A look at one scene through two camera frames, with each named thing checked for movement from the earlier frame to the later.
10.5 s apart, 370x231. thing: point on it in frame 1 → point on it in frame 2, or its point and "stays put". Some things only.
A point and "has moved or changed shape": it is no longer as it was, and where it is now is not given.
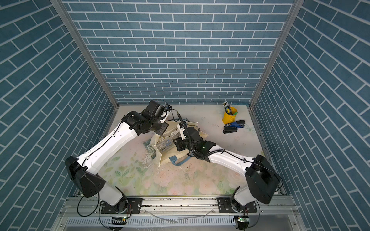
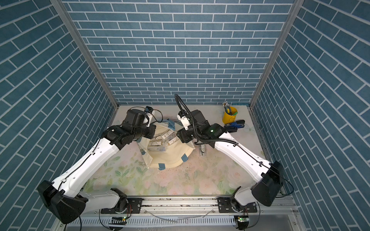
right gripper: [179, 146] → [183, 135]
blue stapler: [238, 124] stays put
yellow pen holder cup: [229, 119] stays put
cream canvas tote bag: [162, 145] has moved or changed shape
